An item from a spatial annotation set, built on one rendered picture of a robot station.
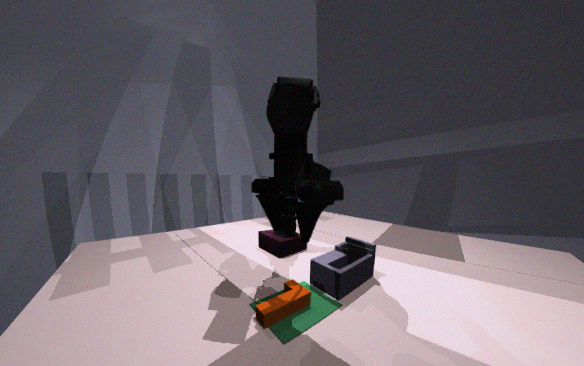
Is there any orange l-shaped part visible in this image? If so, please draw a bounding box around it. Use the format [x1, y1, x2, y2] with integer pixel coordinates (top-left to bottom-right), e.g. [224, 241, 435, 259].
[256, 280, 311, 329]

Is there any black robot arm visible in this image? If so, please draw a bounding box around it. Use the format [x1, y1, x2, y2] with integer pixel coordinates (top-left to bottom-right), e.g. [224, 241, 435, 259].
[266, 76, 332, 238]

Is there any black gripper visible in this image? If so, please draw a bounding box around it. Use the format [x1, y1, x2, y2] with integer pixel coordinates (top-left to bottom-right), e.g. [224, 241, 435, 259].
[251, 145, 344, 244]

